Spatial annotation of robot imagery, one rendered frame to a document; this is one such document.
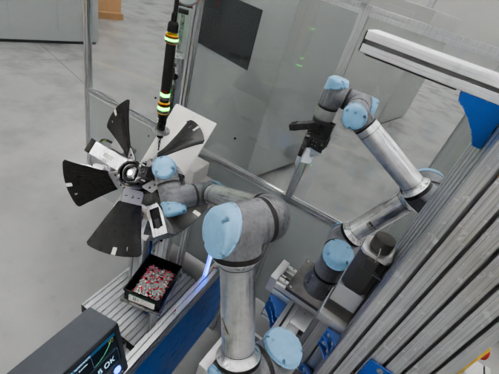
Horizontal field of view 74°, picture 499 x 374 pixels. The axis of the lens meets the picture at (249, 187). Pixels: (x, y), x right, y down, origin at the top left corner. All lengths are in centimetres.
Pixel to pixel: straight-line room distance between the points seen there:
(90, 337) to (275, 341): 47
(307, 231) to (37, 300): 177
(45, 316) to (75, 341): 156
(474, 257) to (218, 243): 53
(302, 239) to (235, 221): 143
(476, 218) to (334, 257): 65
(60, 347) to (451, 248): 92
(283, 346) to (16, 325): 185
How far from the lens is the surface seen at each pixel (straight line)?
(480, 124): 81
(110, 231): 153
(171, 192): 108
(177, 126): 179
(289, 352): 100
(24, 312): 256
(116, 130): 169
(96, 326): 99
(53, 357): 96
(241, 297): 80
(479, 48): 165
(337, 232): 145
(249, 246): 73
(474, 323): 94
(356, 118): 106
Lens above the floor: 209
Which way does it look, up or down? 34 degrees down
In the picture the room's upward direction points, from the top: 18 degrees clockwise
